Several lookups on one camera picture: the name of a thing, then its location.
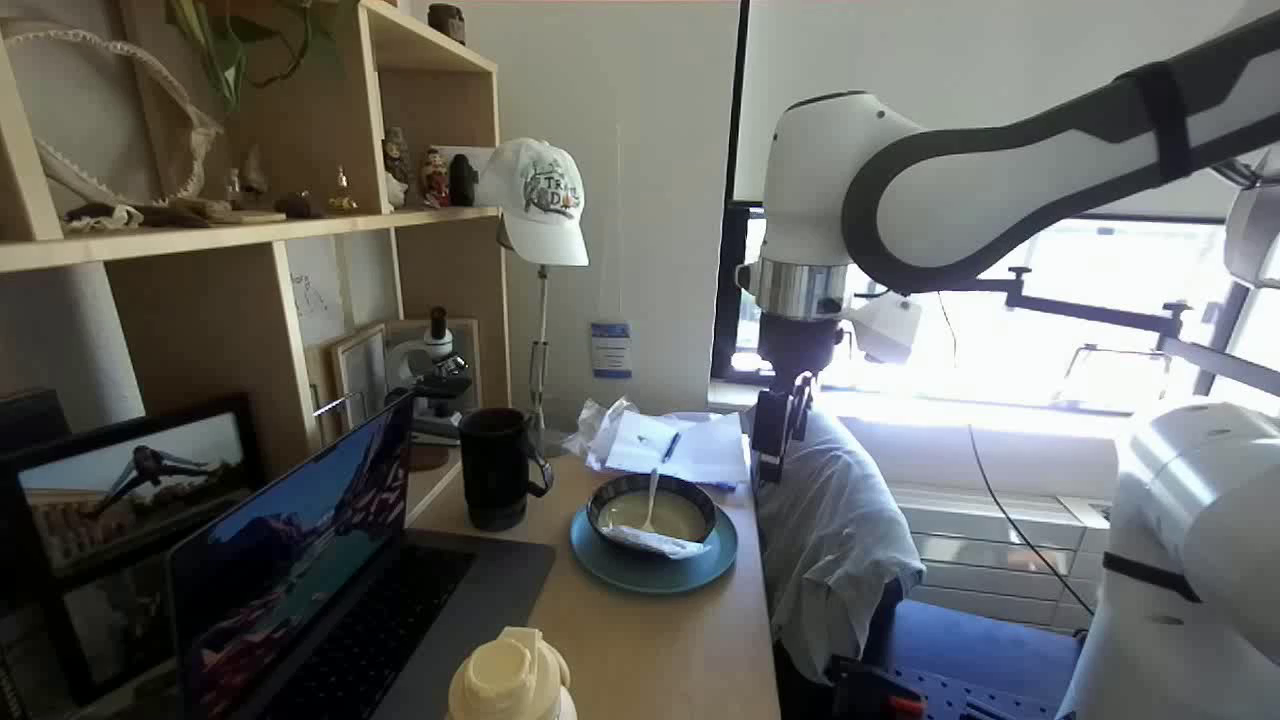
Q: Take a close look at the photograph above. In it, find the small pale figurine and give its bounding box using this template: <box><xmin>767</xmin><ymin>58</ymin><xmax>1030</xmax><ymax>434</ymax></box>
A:
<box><xmin>380</xmin><ymin>123</ymin><xmax>421</xmax><ymax>214</ymax></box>

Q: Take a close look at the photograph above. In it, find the white rope loop ornament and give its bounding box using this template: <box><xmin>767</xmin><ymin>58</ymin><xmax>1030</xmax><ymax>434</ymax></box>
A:
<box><xmin>0</xmin><ymin>15</ymin><xmax>231</xmax><ymax>228</ymax></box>

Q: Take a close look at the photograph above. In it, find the blue perforated panel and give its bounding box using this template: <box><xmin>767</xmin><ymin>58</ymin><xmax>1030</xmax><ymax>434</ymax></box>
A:
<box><xmin>831</xmin><ymin>598</ymin><xmax>1087</xmax><ymax>720</ymax></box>

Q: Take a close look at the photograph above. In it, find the stack of white papers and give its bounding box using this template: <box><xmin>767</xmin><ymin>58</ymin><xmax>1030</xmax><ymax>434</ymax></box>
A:
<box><xmin>572</xmin><ymin>396</ymin><xmax>752</xmax><ymax>498</ymax></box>

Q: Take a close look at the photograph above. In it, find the small black figurine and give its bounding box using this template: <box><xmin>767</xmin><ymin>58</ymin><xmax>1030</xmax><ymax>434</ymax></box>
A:
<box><xmin>446</xmin><ymin>152</ymin><xmax>482</xmax><ymax>214</ymax></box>

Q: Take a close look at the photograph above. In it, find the thin black hanging cable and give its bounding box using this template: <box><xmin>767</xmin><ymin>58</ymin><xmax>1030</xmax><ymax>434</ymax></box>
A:
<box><xmin>964</xmin><ymin>422</ymin><xmax>1099</xmax><ymax>620</ymax></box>

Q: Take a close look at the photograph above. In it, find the teal plate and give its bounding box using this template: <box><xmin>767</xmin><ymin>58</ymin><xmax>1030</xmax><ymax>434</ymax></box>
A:
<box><xmin>567</xmin><ymin>498</ymin><xmax>738</xmax><ymax>600</ymax></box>

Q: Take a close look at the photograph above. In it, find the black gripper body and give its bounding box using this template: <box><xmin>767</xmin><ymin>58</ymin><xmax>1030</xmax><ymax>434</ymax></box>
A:
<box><xmin>755</xmin><ymin>312</ymin><xmax>848</xmax><ymax>396</ymax></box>

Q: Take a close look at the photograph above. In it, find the dark jar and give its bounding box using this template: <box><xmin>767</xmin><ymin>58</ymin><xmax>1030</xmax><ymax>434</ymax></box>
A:
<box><xmin>425</xmin><ymin>0</ymin><xmax>473</xmax><ymax>48</ymax></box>

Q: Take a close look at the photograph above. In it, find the black mug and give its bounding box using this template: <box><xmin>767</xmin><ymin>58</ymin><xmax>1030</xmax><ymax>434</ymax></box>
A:
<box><xmin>455</xmin><ymin>404</ymin><xmax>554</xmax><ymax>536</ymax></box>

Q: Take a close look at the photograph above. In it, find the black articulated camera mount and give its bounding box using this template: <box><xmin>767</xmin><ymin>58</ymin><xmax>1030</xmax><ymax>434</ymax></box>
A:
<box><xmin>956</xmin><ymin>262</ymin><xmax>1280</xmax><ymax>402</ymax></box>

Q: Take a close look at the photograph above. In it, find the green trailing plant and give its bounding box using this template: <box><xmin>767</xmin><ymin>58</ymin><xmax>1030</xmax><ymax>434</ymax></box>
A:
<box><xmin>162</xmin><ymin>0</ymin><xmax>365</xmax><ymax>111</ymax></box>

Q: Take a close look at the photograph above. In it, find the dark bowl with soup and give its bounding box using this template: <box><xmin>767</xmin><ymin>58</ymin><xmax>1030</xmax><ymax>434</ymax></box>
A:
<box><xmin>588</xmin><ymin>474</ymin><xmax>723</xmax><ymax>559</ymax></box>

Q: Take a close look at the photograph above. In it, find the brown driftwood piece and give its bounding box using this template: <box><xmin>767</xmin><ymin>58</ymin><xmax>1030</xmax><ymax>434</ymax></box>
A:
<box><xmin>58</xmin><ymin>194</ymin><xmax>290</xmax><ymax>233</ymax></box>

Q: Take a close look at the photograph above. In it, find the small red figurine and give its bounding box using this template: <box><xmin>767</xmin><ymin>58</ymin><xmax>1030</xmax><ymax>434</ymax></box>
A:
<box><xmin>416</xmin><ymin>143</ymin><xmax>455</xmax><ymax>214</ymax></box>

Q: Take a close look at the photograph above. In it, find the grey laptop with black keyboard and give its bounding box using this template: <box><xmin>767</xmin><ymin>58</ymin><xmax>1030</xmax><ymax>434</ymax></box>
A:
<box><xmin>162</xmin><ymin>396</ymin><xmax>561</xmax><ymax>720</ymax></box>

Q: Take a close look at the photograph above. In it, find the wooden shelf unit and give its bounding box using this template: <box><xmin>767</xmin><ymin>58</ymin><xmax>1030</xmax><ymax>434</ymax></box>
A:
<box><xmin>0</xmin><ymin>0</ymin><xmax>520</xmax><ymax>493</ymax></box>

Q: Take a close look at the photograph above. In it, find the black and white microscope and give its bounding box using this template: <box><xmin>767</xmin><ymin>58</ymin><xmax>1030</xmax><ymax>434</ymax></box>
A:
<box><xmin>382</xmin><ymin>303</ymin><xmax>481</xmax><ymax>454</ymax></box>

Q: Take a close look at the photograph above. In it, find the small pale picture frame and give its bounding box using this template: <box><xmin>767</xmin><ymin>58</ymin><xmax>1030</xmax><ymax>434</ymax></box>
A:
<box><xmin>324</xmin><ymin>326</ymin><xmax>392</xmax><ymax>434</ymax></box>

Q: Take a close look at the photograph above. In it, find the white spoon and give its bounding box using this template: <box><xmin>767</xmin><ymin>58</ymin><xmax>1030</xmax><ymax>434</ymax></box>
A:
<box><xmin>640</xmin><ymin>428</ymin><xmax>684</xmax><ymax>534</ymax></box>

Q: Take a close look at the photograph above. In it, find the cream plastic bottle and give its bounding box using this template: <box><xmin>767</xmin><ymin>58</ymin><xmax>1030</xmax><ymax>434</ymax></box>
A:
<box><xmin>443</xmin><ymin>626</ymin><xmax>580</xmax><ymax>720</ymax></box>

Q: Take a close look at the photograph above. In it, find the grey cloth over chair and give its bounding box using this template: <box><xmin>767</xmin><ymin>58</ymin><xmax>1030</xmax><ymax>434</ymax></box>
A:
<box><xmin>755</xmin><ymin>404</ymin><xmax>928</xmax><ymax>688</ymax></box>

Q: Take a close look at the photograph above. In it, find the white printed baseball cap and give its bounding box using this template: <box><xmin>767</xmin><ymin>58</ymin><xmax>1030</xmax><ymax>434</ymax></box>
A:
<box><xmin>476</xmin><ymin>136</ymin><xmax>593</xmax><ymax>273</ymax></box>

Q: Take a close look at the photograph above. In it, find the blue and white wall tag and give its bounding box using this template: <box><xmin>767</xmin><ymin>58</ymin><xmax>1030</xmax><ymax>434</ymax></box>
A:
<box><xmin>588</xmin><ymin>317</ymin><xmax>637</xmax><ymax>383</ymax></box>

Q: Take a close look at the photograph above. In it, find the black framed bird photo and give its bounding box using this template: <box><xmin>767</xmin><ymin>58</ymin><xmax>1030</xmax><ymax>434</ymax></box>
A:
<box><xmin>0</xmin><ymin>391</ymin><xmax>273</xmax><ymax>711</ymax></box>

